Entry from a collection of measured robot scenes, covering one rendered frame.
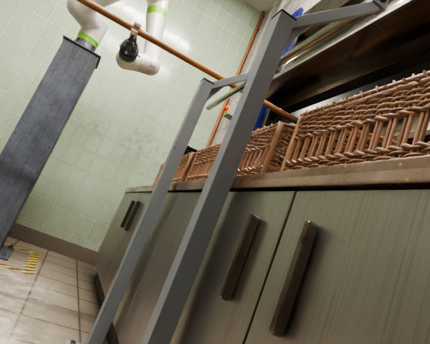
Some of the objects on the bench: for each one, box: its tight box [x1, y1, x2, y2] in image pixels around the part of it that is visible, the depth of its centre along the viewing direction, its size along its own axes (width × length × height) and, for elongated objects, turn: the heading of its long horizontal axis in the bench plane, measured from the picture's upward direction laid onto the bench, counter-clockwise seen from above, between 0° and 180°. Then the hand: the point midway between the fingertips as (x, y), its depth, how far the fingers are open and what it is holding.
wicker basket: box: [185, 121, 369, 182], centre depth 107 cm, size 49×56×28 cm
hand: (135, 30), depth 153 cm, fingers closed on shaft, 3 cm apart
